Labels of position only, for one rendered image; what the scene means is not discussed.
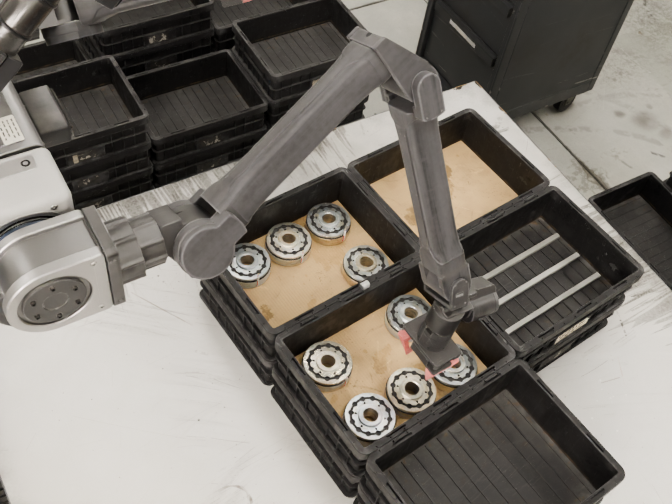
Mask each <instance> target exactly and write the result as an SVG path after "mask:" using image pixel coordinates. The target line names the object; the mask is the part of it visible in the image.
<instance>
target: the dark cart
mask: <svg viewBox="0 0 672 504"><path fill-rule="evenodd" d="M633 2H634V0H428V3H427V7H426V12H425V16H424V20H423V24H422V28H421V33H420V37H419V41H418V45H417V49H416V55H418V56H419V57H421V58H423V59H425V60H426V61H428V64H430V65H431V66H433V67H434V68H435V69H436V70H437V72H438V76H439V78H440V81H441V86H442V92H443V91H446V90H449V89H452V88H455V87H458V86H461V85H464V84H467V83H470V82H473V81H477V82H478V84H479V85H480V86H481V87H482V88H483V89H484V90H485V91H486V92H487V93H488V94H489V95H490V96H491V97H492V99H493V100H494V101H495V102H496V103H497V104H498V105H499V106H500V107H501V108H502V109H503V110H504V111H505V112H506V114H507V115H508V116H509V117H510V118H511V119H514V118H517V117H519V116H522V115H525V114H528V113H530V112H533V111H536V110H538V109H541V108H544V107H547V106H549V105H552V104H553V107H554V108H556V109H557V110H558V111H559V112H562V111H564V110H565V109H567V108H568V107H569V106H570V105H571V104H572V102H573V101H574V99H575V97H576V95H579V94H582V93H585V92H587V91H590V90H592V89H593V87H594V85H595V82H596V80H597V78H598V76H599V74H600V72H601V70H602V68H603V65H604V63H605V61H606V59H607V57H608V55H609V53H610V51H611V48H612V46H613V44H614V42H615V40H616V38H617V36H618V34H619V31H620V29H621V27H622V25H623V23H624V21H625V19H626V17H627V14H628V12H629V10H630V8H631V6H632V4H633Z"/></svg>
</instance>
